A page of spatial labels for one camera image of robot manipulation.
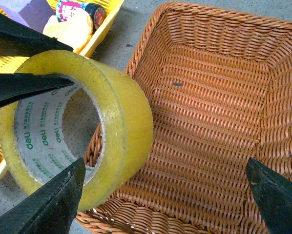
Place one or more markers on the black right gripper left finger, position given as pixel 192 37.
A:
pixel 17 86

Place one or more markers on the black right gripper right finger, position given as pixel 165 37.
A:
pixel 273 195

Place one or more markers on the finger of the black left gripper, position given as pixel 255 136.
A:
pixel 17 40
pixel 52 208

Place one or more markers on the yellow tape roll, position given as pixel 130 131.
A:
pixel 42 135

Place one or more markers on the yellow woven basket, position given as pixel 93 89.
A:
pixel 9 64

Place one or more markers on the brown wicker basket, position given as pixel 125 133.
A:
pixel 219 83

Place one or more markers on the purple foam cube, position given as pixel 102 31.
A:
pixel 31 13

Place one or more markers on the small pink labelled can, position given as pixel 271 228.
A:
pixel 65 9

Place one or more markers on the toy bread croissant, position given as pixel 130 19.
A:
pixel 75 32

